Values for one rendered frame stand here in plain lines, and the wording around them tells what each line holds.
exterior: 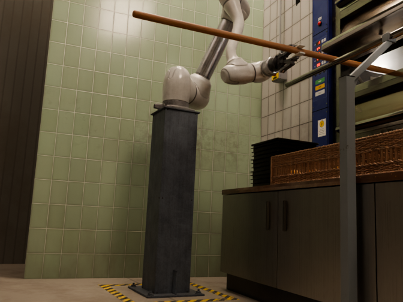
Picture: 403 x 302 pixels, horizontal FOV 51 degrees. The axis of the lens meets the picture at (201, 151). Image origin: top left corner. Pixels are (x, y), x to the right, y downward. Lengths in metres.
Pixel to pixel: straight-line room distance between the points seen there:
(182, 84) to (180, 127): 0.26
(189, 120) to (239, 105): 0.96
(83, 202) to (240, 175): 1.16
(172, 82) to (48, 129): 0.89
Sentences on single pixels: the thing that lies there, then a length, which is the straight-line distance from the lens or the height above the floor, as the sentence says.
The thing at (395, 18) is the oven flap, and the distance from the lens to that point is 2.32.
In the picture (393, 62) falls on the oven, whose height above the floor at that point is 1.34.
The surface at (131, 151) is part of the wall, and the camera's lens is 2.92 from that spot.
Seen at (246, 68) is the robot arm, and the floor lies 1.18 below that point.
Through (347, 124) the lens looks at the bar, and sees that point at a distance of 1.64.
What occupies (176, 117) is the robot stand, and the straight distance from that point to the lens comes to 2.36.
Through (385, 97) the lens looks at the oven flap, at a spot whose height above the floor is 1.06.
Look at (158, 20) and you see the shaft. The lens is 1.81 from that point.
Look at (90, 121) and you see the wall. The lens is 2.90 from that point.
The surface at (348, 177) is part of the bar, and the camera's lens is 1.61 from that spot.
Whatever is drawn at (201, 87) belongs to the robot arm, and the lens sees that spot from 2.60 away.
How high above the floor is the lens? 0.40
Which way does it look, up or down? 9 degrees up
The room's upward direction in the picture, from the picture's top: 3 degrees clockwise
